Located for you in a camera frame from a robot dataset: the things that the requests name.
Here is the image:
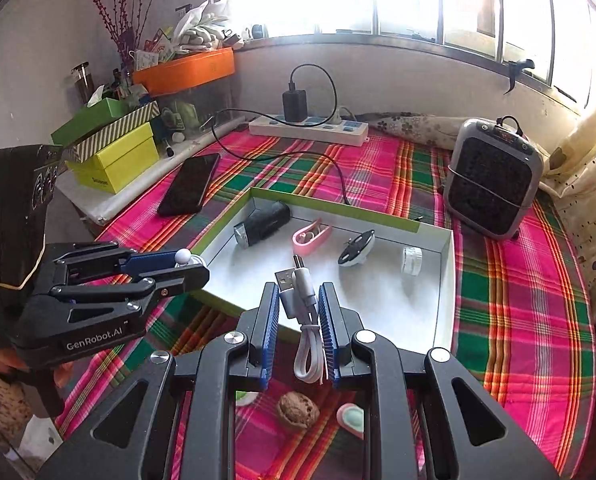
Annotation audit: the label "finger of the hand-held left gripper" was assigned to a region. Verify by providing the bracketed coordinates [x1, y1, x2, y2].
[33, 262, 211, 312]
[45, 241, 189, 286]

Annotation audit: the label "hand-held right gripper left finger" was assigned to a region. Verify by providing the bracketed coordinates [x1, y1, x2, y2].
[33, 281, 283, 480]

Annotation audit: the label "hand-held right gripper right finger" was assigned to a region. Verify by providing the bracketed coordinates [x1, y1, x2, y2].
[318, 281, 561, 480]

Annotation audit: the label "white round massager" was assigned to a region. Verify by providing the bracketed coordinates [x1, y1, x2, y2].
[174, 248, 209, 270]

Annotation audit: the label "white usb cable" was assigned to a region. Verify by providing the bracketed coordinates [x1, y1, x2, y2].
[275, 255, 329, 386]

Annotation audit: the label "green and white cardboard box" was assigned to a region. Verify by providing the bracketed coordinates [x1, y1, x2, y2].
[175, 186, 456, 361]

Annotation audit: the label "brown walnut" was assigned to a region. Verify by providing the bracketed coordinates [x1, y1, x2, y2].
[277, 392, 320, 431]

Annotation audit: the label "pink clip with green pad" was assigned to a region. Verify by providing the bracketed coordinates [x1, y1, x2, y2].
[336, 402, 366, 441]

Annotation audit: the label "black and white round disc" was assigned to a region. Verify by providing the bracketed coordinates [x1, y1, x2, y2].
[338, 230, 377, 267]

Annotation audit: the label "black flashlight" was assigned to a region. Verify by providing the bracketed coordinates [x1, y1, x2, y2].
[234, 201, 291, 250]

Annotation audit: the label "white ribbed round cap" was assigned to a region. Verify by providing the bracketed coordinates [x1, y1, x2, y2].
[402, 246, 423, 277]

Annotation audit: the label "person's left forearm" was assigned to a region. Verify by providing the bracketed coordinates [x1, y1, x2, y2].
[0, 350, 36, 461]

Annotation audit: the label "person's left hand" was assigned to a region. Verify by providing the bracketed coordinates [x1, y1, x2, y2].
[0, 349, 76, 389]

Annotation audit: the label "white side shelf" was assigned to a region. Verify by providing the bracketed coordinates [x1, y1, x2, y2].
[55, 115, 251, 226]

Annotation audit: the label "black smartphone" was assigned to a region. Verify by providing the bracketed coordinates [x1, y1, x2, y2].
[157, 152, 222, 218]

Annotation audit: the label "yellow-green box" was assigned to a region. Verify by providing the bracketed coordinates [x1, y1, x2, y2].
[70, 121, 159, 195]

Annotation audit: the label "striped box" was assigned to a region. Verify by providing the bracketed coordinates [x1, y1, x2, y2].
[63, 100, 159, 165]

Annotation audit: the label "green translucent container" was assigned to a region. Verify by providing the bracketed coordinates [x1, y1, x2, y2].
[160, 100, 201, 133]

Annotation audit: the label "glass jar with dark lid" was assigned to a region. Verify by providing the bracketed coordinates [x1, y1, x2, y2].
[69, 62, 96, 106]

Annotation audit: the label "plaid blanket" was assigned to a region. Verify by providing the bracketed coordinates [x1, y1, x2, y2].
[53, 127, 596, 480]

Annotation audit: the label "orange box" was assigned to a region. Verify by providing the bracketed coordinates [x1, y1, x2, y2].
[132, 46, 236, 98]

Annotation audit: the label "white power strip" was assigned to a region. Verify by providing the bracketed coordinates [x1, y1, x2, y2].
[248, 112, 369, 147]

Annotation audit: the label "black charger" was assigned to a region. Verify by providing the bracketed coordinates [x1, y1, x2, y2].
[282, 89, 309, 125]

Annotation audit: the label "dried red flower branches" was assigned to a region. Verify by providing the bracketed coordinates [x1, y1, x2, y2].
[80, 0, 171, 68]

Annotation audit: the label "grey space heater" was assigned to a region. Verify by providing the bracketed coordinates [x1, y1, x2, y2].
[443, 116, 544, 241]

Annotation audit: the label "floral cloth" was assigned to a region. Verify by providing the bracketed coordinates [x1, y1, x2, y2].
[368, 110, 466, 150]

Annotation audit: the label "white gloves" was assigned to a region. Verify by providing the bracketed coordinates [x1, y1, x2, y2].
[170, 0, 243, 53]

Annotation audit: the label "cream heart print curtain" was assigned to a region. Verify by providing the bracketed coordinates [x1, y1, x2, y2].
[538, 0, 596, 311]

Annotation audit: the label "window with metal bars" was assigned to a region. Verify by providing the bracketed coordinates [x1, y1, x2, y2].
[213, 0, 596, 106]

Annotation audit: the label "black window hook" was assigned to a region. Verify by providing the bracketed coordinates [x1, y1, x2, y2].
[502, 57, 536, 96]

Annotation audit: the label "black charging cable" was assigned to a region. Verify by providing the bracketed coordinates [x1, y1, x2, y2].
[210, 64, 353, 207]

